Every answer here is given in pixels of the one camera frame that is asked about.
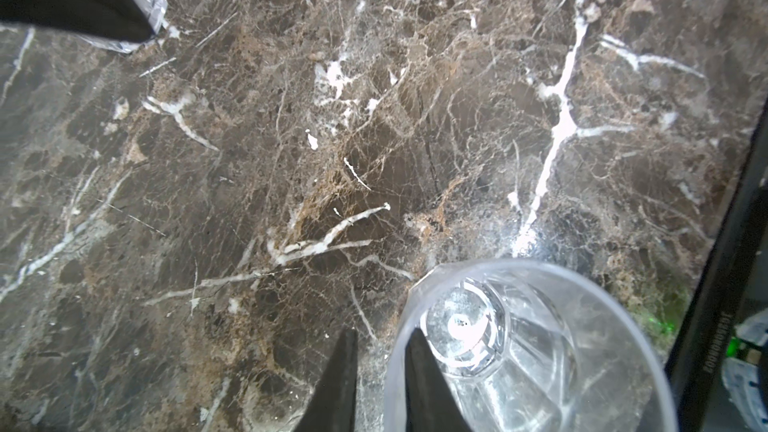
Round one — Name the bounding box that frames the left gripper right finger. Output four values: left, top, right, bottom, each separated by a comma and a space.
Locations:
404, 328, 472, 432

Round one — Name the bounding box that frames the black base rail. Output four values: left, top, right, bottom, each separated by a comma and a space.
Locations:
665, 115, 767, 431

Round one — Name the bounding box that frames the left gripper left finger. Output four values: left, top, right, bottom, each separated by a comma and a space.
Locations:
294, 329, 358, 432

